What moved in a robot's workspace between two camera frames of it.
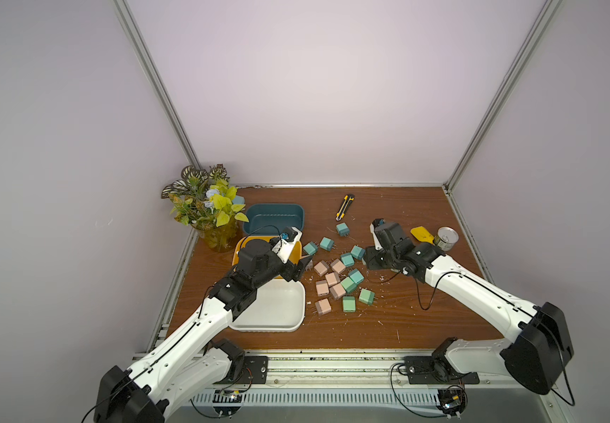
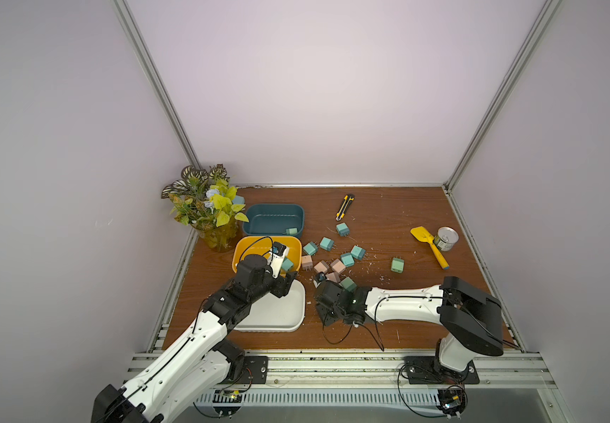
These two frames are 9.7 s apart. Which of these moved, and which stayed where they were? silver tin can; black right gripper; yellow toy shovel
Moved: black right gripper
Stayed: silver tin can; yellow toy shovel
